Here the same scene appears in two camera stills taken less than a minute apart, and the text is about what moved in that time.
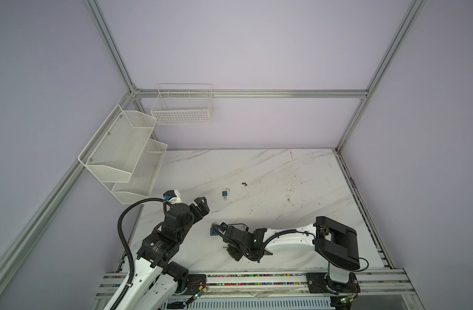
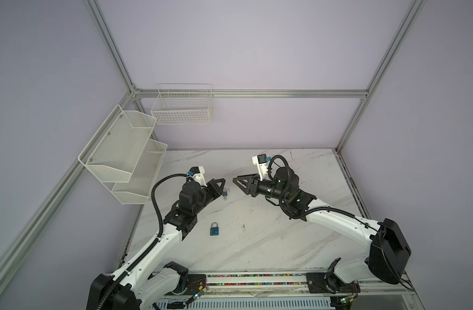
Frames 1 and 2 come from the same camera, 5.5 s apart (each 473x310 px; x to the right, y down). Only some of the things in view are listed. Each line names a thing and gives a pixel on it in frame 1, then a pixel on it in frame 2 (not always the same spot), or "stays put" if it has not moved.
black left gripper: (198, 215) → (217, 192)
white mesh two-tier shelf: (123, 155) stays put
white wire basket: (180, 104) stays put
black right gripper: (235, 256) → (251, 183)
